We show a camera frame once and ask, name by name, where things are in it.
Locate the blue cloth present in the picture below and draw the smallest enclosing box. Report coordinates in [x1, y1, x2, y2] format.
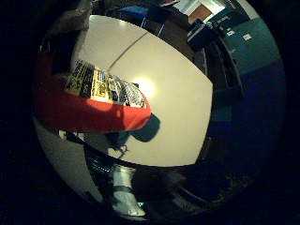
[105, 112, 162, 152]

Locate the black office chair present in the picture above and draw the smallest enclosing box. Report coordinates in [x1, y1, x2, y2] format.
[187, 18, 246, 99]

